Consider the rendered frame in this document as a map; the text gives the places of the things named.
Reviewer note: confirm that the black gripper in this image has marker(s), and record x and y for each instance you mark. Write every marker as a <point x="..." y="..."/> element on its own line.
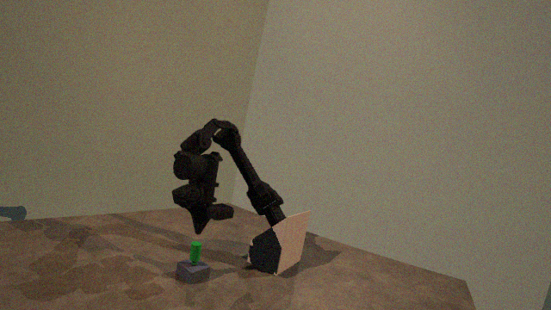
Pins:
<point x="201" y="214"/>

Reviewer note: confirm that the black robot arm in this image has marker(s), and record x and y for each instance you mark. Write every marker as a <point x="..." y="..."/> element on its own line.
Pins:
<point x="191" y="164"/>

